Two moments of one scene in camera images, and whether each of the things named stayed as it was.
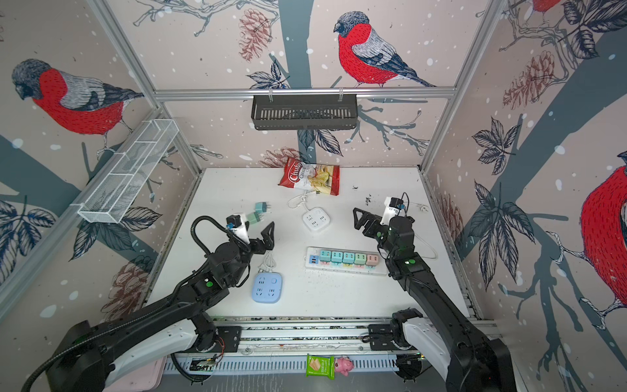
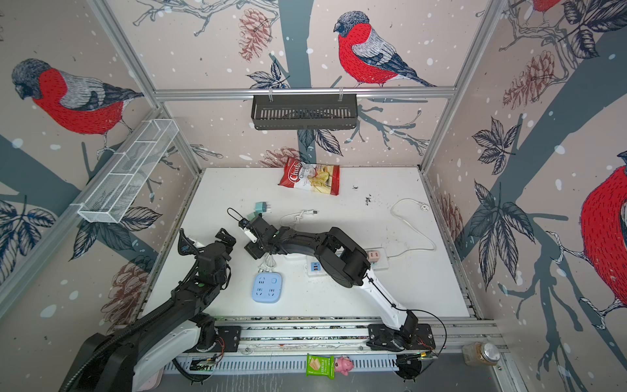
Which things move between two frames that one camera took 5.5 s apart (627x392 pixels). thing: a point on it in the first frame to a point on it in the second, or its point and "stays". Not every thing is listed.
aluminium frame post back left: x=105 y=15 stays
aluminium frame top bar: x=171 y=94 stays
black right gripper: x=370 y=217 to x=255 y=249
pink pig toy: x=344 y=365 stays
